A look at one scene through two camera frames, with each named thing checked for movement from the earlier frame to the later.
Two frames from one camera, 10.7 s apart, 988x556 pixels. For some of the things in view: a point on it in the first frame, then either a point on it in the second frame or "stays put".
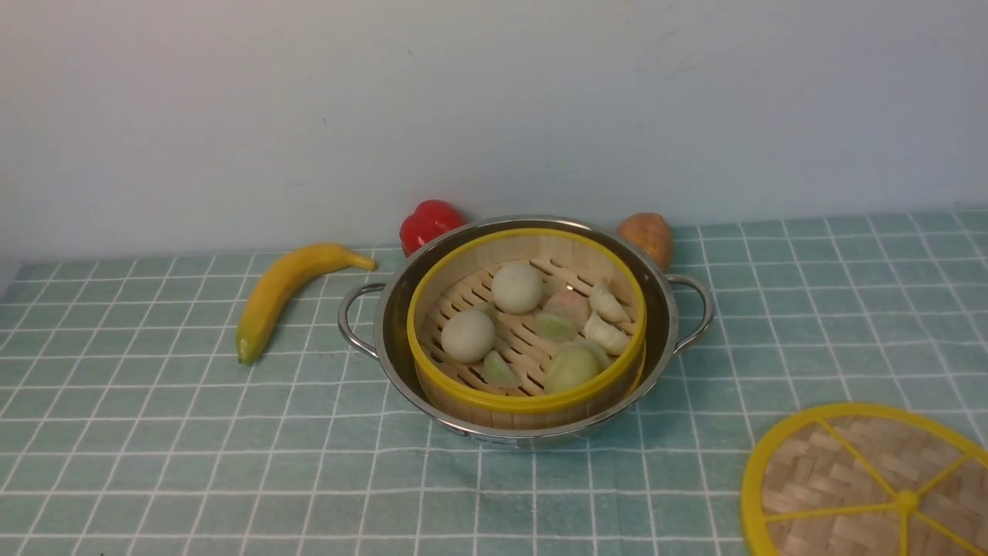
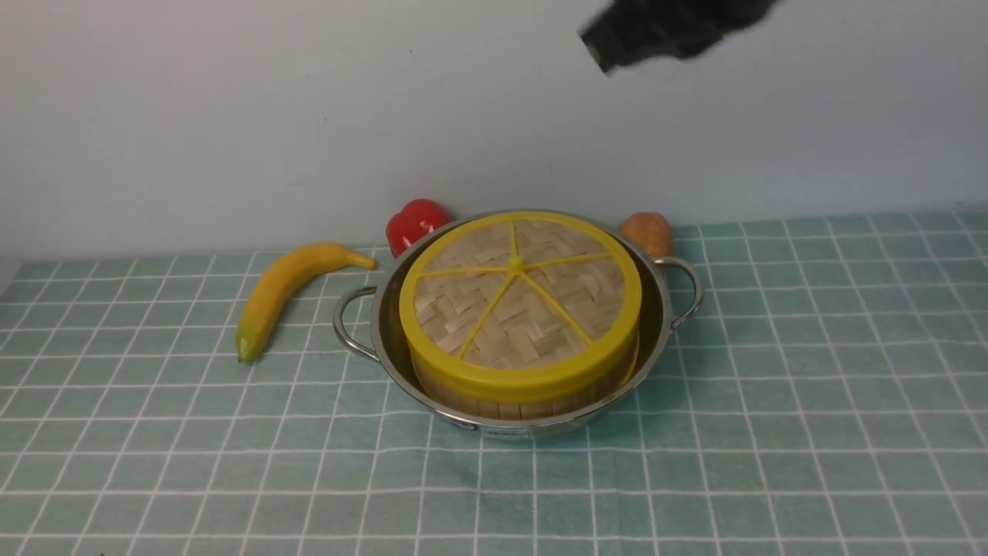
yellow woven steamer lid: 857,479 to 519,306
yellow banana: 277,279 stays put
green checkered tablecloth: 130,426 stays put
